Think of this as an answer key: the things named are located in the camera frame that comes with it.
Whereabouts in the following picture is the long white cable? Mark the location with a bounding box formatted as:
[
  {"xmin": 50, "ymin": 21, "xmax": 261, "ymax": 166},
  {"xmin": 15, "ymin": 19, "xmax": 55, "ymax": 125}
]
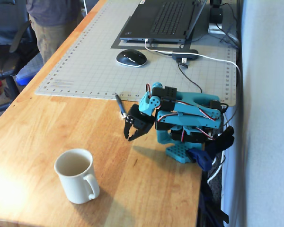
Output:
[{"xmin": 144, "ymin": 39, "xmax": 243, "ymax": 100}]

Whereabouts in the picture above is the black cable bundle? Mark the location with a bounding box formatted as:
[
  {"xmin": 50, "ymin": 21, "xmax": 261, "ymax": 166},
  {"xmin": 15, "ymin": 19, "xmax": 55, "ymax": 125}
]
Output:
[{"xmin": 216, "ymin": 1, "xmax": 240, "ymax": 49}]

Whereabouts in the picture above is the black power adapter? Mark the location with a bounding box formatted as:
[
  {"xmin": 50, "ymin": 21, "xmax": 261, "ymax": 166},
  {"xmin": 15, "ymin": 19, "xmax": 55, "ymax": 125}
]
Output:
[{"xmin": 209, "ymin": 6, "xmax": 224, "ymax": 24}]

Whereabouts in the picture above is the black usb hub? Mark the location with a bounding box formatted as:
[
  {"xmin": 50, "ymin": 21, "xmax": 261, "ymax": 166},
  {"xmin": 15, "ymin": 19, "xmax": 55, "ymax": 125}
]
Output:
[{"xmin": 171, "ymin": 49, "xmax": 199, "ymax": 64}]

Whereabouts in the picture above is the white ceramic mug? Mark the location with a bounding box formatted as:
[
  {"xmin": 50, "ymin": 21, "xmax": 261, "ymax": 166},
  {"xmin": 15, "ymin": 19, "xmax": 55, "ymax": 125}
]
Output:
[{"xmin": 53, "ymin": 148, "xmax": 100, "ymax": 204}]

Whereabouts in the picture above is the black laptop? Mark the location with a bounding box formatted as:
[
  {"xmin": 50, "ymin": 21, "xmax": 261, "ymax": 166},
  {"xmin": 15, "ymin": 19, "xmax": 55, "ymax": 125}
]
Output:
[{"xmin": 119, "ymin": 0, "xmax": 208, "ymax": 44}]

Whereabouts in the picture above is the black computer mouse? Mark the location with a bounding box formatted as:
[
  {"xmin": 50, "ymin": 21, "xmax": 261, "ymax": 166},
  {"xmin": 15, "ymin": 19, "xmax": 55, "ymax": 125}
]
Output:
[{"xmin": 115, "ymin": 49, "xmax": 148, "ymax": 68}]

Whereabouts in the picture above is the black office chair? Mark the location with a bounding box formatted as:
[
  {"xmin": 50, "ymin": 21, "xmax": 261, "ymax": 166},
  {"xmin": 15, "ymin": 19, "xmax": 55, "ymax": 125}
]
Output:
[{"xmin": 0, "ymin": 0, "xmax": 40, "ymax": 114}]

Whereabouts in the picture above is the person in grey shirt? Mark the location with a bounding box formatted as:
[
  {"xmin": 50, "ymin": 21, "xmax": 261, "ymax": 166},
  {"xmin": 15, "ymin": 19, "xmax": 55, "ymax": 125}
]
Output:
[{"xmin": 26, "ymin": 0, "xmax": 83, "ymax": 65}]

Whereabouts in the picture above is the thin black cable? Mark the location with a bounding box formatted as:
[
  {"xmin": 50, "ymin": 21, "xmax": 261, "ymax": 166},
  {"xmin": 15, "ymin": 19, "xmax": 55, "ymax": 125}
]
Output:
[{"xmin": 177, "ymin": 62, "xmax": 203, "ymax": 93}]

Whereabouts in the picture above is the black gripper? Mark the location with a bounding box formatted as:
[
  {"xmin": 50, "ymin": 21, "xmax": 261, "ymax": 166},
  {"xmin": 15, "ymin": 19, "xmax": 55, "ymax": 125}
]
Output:
[{"xmin": 123, "ymin": 104, "xmax": 156, "ymax": 142}]

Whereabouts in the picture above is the grey cutting mat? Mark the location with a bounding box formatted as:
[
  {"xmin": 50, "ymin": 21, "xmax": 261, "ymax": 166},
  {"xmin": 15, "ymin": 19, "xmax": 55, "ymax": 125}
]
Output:
[{"xmin": 35, "ymin": 0, "xmax": 238, "ymax": 107}]

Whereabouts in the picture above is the blue table clamp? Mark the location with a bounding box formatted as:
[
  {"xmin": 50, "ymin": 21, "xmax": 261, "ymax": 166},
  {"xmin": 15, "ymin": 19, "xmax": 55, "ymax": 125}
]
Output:
[{"xmin": 187, "ymin": 147, "xmax": 213, "ymax": 172}]

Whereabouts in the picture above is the dark blue pen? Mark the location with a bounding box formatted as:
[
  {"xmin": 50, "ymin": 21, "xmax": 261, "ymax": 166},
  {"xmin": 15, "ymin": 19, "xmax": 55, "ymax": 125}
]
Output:
[{"xmin": 115, "ymin": 93, "xmax": 128, "ymax": 119}]

